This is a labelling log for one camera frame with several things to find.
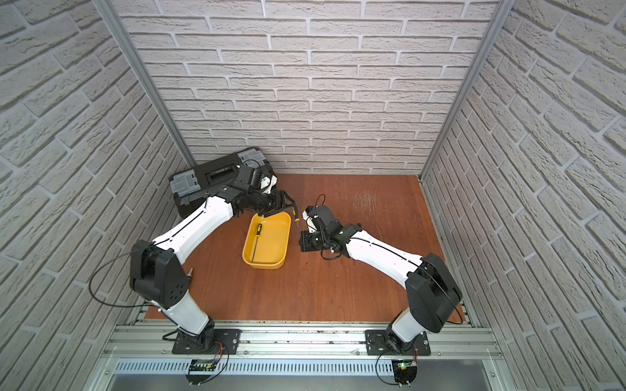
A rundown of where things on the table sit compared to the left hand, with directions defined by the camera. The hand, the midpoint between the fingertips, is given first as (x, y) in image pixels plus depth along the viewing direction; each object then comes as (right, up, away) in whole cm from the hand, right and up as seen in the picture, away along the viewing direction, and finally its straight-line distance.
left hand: (294, 202), depth 83 cm
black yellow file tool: (-16, -13, +15) cm, 26 cm away
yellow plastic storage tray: (-12, -16, +14) cm, 25 cm away
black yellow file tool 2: (+1, -6, +2) cm, 7 cm away
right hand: (+3, -14, -1) cm, 14 cm away
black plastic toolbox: (-41, +5, +9) cm, 43 cm away
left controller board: (-27, -51, -12) cm, 59 cm away
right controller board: (+34, -50, -13) cm, 62 cm away
